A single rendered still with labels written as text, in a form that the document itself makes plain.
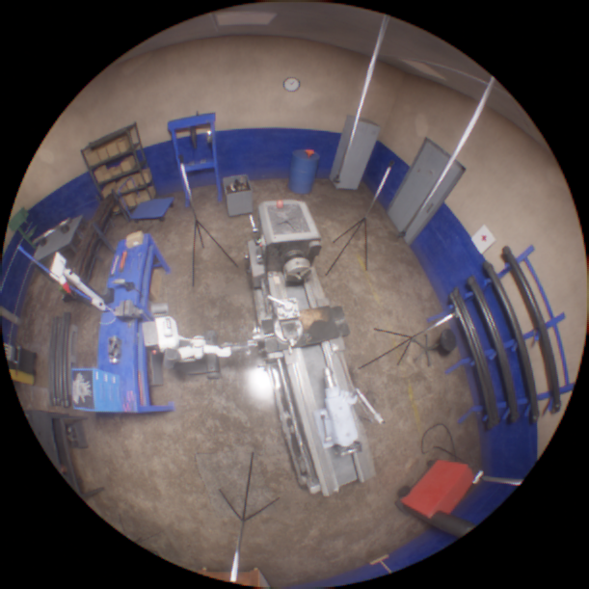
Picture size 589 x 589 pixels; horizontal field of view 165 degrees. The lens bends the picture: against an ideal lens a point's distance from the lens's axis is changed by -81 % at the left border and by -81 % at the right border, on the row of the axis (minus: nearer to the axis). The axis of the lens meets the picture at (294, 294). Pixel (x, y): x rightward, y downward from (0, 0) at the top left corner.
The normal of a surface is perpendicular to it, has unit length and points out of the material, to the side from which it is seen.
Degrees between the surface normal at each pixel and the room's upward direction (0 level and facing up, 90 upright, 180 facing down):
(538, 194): 90
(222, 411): 0
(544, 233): 90
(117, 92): 90
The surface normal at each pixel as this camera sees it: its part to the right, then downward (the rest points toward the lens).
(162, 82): 0.24, 0.87
